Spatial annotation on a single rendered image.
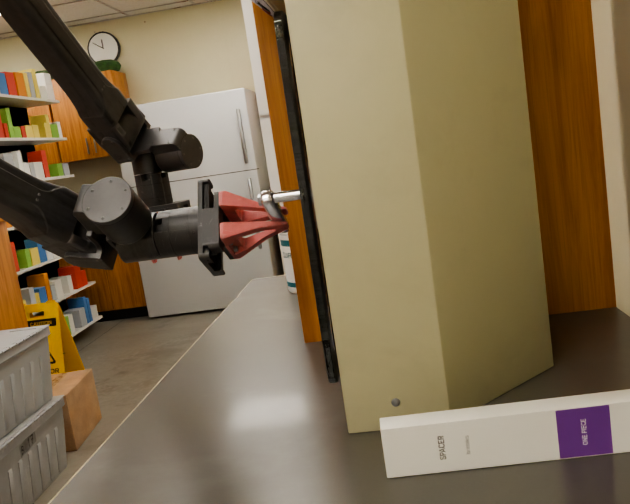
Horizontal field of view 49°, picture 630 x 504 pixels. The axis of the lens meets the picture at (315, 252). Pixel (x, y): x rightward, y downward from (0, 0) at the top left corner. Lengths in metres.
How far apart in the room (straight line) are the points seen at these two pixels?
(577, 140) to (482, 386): 0.46
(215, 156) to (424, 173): 5.07
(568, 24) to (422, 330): 0.56
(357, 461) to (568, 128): 0.62
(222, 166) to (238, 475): 5.09
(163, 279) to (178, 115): 1.38
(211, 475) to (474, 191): 0.41
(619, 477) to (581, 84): 0.63
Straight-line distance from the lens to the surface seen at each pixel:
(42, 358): 3.23
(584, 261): 1.13
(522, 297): 0.84
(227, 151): 5.72
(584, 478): 0.66
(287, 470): 0.71
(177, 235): 0.82
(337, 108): 0.70
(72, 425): 3.55
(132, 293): 6.25
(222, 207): 0.81
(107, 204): 0.78
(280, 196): 0.76
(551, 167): 1.10
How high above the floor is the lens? 1.25
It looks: 9 degrees down
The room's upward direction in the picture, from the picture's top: 9 degrees counter-clockwise
